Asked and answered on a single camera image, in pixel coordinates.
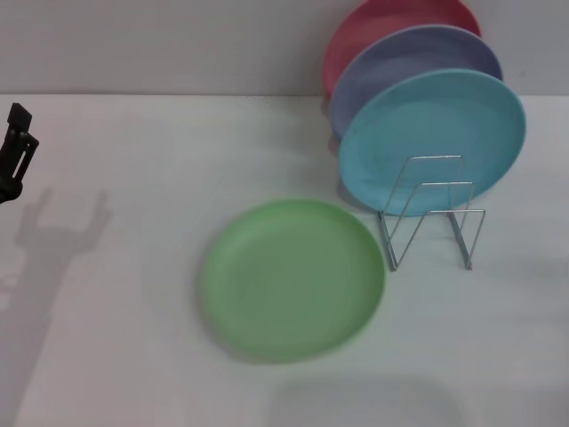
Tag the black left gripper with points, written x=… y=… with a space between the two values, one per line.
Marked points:
x=8 y=191

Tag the green round plate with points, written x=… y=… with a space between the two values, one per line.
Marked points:
x=289 y=284

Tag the red round plate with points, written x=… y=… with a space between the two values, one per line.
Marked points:
x=355 y=35

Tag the purple round plate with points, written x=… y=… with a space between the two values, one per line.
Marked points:
x=400 y=66

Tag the cyan round plate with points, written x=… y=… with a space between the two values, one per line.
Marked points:
x=435 y=133

